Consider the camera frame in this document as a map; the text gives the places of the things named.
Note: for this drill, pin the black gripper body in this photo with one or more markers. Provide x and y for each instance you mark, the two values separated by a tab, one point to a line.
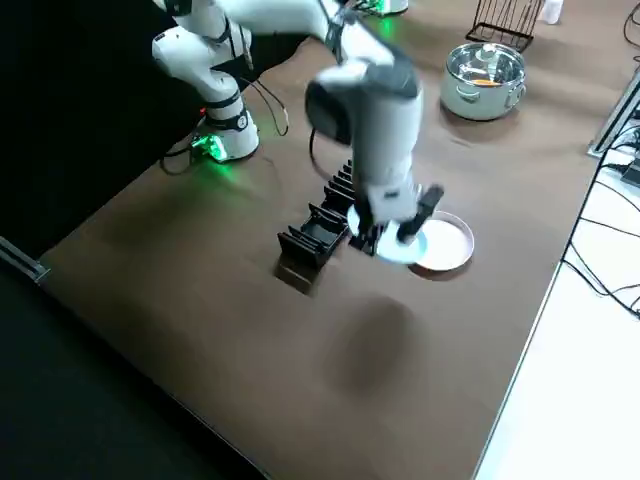
390	225

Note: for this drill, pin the light blue plate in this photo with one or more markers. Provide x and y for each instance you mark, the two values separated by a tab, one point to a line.
400	252

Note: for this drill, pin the white plate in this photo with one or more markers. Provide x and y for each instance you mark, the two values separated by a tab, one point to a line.
447	245

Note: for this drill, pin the white cup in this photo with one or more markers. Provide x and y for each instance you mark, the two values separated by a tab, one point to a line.
552	10

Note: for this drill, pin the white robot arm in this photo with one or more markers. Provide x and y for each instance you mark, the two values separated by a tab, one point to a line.
397	5
385	130

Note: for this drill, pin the black drying rack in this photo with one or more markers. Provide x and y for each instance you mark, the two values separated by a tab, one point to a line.
320	237

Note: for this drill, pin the stainless steel pot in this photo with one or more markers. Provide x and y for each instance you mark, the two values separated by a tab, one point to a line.
475	100

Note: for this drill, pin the orange carrot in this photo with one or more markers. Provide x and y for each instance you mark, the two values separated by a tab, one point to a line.
482	82

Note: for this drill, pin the glass pot lid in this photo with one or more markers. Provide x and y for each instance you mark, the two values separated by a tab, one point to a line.
470	67

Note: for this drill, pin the black desk device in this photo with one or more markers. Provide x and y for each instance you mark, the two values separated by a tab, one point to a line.
631	175

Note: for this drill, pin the aluminium frame post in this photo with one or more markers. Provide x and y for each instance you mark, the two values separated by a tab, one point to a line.
617	117

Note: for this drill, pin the aluminium frame corner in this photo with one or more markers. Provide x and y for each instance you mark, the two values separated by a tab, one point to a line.
30	265

